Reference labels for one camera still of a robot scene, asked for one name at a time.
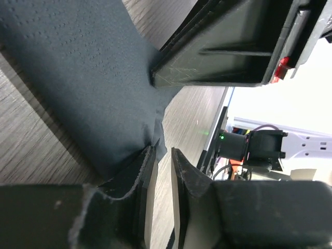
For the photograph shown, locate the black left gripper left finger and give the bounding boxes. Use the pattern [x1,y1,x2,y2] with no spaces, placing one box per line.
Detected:
[1,146,158,248]

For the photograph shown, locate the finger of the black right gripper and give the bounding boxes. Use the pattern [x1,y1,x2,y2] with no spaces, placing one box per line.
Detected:
[152,1,309,88]

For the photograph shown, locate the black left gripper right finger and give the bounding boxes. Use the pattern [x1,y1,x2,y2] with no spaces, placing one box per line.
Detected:
[171,148,331,248]

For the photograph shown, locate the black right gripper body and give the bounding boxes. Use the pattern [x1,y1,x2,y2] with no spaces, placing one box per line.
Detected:
[269,1,331,83]

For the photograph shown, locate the dark navy paper napkin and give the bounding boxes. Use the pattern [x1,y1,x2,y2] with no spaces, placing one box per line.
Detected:
[1,1,179,179]

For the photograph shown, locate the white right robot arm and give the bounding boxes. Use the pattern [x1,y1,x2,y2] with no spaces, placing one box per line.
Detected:
[151,1,331,173]

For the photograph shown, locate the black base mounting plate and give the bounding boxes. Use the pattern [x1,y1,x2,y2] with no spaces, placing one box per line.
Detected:
[197,103,228,174]

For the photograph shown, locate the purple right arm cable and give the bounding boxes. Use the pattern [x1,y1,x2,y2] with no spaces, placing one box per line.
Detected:
[248,124,278,135]

